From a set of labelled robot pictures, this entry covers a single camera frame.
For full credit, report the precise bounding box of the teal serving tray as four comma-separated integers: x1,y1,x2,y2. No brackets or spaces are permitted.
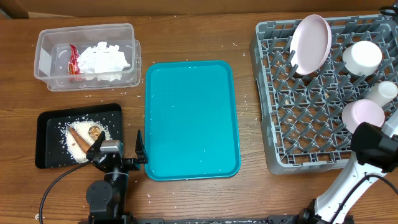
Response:
144,60,241,181

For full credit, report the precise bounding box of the golden food scrap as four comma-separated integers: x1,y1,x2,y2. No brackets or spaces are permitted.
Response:
88,126,101,141

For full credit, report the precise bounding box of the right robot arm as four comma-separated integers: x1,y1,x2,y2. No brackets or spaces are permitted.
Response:
295,81,397,223

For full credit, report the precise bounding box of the small white plate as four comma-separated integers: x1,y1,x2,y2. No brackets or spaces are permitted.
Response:
341,99,385,133

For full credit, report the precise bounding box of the red snack wrapper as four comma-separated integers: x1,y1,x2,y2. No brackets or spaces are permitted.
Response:
68,44,80,75

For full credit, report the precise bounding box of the pile of white rice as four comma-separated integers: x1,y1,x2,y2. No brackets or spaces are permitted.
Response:
57,120,112,163

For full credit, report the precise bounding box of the black tray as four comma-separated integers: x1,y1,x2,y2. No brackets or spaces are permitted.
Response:
35,103,123,169

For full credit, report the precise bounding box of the clear plastic bin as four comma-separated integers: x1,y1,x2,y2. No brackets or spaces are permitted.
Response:
34,23,141,91

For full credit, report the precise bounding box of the brown carrot-shaped food scrap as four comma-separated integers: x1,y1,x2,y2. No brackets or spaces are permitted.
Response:
68,127,90,153

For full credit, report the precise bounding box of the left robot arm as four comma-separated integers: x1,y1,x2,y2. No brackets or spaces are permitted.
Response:
86,131,148,223

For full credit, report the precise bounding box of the large white plate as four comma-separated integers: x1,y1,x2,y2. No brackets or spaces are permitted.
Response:
290,14,332,75

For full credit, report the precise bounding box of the white cup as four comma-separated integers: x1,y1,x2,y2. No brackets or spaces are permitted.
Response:
364,81,398,107

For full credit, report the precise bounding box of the white napkin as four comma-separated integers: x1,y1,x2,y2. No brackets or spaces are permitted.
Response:
78,41,131,82

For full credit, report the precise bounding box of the grey dishwasher rack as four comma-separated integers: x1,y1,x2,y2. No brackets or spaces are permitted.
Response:
250,15,397,174

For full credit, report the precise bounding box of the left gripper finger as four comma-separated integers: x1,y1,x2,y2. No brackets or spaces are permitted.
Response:
135,129,148,164
88,131,106,153

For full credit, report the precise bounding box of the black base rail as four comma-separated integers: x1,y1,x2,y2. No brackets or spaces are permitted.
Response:
78,215,299,224

